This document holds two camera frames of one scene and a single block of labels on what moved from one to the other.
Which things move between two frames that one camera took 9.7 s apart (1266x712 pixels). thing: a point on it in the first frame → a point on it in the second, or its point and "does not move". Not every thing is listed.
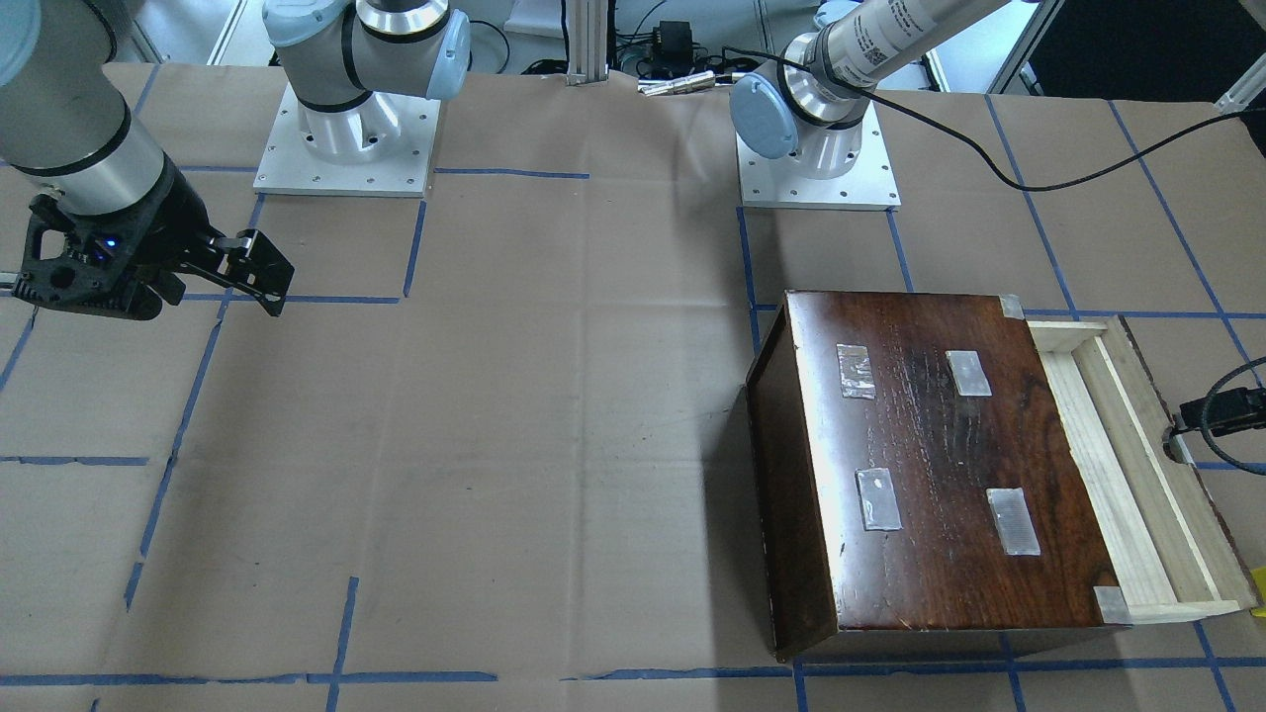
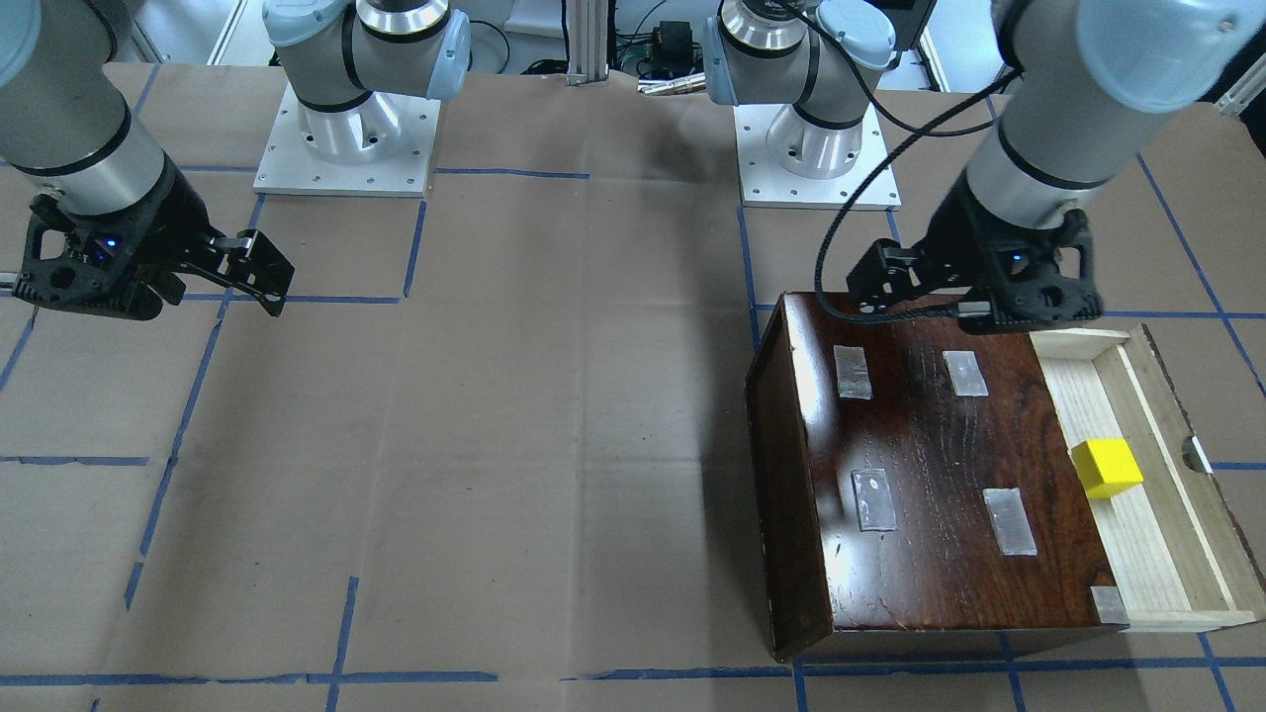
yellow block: (1260, 577) → (1106, 467)
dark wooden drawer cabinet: (921, 494) does not move
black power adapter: (675, 44) does not move
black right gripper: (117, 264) does not move
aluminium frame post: (587, 42) does not move
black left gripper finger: (1220, 406) → (990, 272)
